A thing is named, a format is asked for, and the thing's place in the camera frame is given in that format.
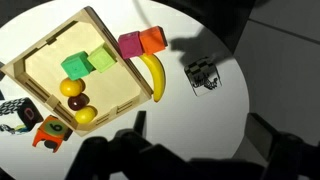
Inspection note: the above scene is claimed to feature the yellow toy fruit ball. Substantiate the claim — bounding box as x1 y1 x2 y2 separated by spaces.
59 77 85 98
74 105 98 125

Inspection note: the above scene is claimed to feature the patterned letter cube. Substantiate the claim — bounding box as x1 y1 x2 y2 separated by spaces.
0 97 44 135

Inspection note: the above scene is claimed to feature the magenta building block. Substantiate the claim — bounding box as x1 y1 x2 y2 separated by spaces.
117 30 144 60

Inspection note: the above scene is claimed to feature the wooden tray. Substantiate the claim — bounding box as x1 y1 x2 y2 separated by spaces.
0 5 154 138

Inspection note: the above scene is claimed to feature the yellow toy banana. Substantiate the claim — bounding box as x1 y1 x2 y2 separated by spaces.
139 53 167 103

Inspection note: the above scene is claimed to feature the dark red toy plum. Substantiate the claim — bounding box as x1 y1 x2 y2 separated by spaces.
67 93 90 112

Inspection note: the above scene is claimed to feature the number six toy block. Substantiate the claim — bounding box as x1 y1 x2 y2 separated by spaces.
32 114 74 154

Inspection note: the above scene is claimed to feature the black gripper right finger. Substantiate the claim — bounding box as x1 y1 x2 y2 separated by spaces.
245 112 284 161

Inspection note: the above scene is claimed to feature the orange building block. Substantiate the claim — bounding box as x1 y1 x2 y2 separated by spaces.
138 25 168 56

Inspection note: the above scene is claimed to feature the dark green building block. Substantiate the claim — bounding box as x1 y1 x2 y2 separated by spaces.
60 50 95 82

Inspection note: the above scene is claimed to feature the light green building block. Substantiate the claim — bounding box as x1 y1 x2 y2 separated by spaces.
87 42 118 74

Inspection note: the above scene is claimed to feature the black white checkered cube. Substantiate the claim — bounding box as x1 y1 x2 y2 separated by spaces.
184 57 223 98

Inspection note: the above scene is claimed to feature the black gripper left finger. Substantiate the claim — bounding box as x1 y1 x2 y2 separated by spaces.
133 110 148 138

